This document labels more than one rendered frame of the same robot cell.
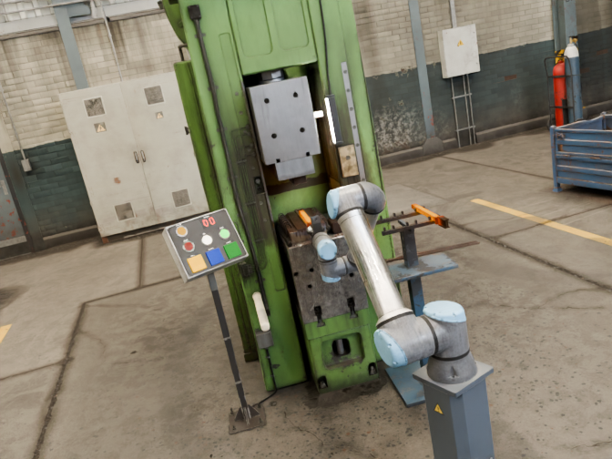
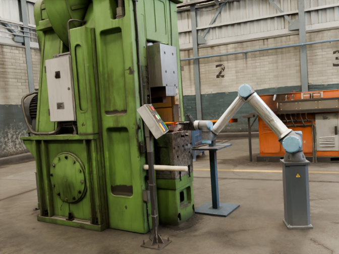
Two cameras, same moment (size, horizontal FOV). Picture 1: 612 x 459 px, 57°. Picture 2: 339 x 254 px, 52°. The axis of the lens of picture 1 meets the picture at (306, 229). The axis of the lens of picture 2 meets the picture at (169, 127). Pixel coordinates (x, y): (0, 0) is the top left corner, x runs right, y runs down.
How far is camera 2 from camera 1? 2.90 m
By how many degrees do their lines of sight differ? 52
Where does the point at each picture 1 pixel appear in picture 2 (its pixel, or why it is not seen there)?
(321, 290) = (180, 159)
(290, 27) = (161, 23)
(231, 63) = (143, 30)
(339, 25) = (174, 30)
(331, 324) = (182, 180)
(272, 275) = not seen: hidden behind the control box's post
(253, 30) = (150, 18)
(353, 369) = (188, 208)
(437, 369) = (297, 156)
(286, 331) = not seen: hidden behind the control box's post
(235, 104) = (143, 52)
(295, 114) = (172, 63)
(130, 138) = not seen: outside the picture
